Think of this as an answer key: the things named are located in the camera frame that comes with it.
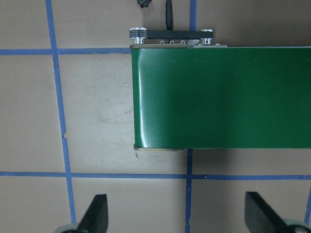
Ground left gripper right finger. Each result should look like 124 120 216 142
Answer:
244 191 311 233

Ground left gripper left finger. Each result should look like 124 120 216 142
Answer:
54 194 108 233

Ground green conveyor belt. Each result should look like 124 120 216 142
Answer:
129 28 311 150

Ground red black power wire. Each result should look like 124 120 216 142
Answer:
136 0 174 31

